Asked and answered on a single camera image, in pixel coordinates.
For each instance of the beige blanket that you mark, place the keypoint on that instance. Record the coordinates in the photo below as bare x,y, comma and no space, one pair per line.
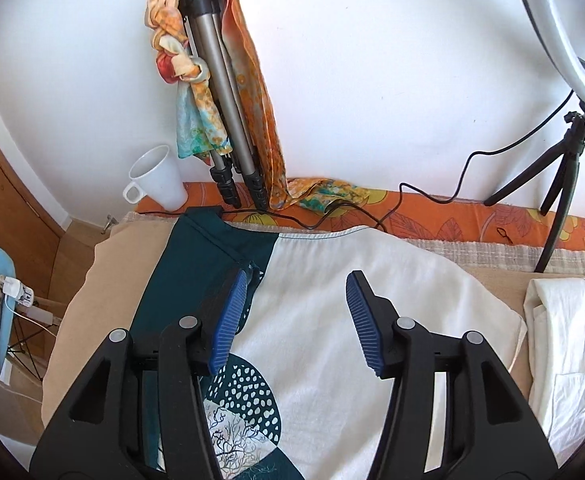
92,299

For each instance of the white ring light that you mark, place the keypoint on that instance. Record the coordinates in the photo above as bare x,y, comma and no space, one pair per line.
546,21

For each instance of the orange patterned scarf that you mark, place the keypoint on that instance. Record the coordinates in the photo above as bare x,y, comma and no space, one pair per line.
200,128

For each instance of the small black tripod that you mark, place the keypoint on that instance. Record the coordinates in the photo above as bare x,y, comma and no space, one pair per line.
569,151

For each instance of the white mug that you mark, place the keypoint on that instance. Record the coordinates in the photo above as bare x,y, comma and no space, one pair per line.
156,175

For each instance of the dark green printed t-shirt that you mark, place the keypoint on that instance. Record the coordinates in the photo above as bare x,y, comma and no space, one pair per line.
247,430

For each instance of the folded grey tripod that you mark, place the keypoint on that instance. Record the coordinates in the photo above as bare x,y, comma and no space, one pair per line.
204,19

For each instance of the wooden door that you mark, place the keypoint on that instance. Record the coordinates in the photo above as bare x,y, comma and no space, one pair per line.
28,234

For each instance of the folded white garment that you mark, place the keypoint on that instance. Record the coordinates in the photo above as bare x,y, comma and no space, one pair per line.
554,310

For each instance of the orange floral bed sheet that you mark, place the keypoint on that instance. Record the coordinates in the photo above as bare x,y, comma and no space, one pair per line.
502,236

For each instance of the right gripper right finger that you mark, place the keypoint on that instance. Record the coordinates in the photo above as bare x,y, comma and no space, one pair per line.
490,431

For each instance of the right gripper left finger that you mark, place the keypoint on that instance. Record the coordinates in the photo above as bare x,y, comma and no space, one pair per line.
97,431

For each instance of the white clip desk lamp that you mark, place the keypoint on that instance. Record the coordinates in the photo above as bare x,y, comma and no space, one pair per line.
15,289

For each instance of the metal door stop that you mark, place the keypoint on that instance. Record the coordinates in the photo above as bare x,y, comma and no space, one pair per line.
110,223

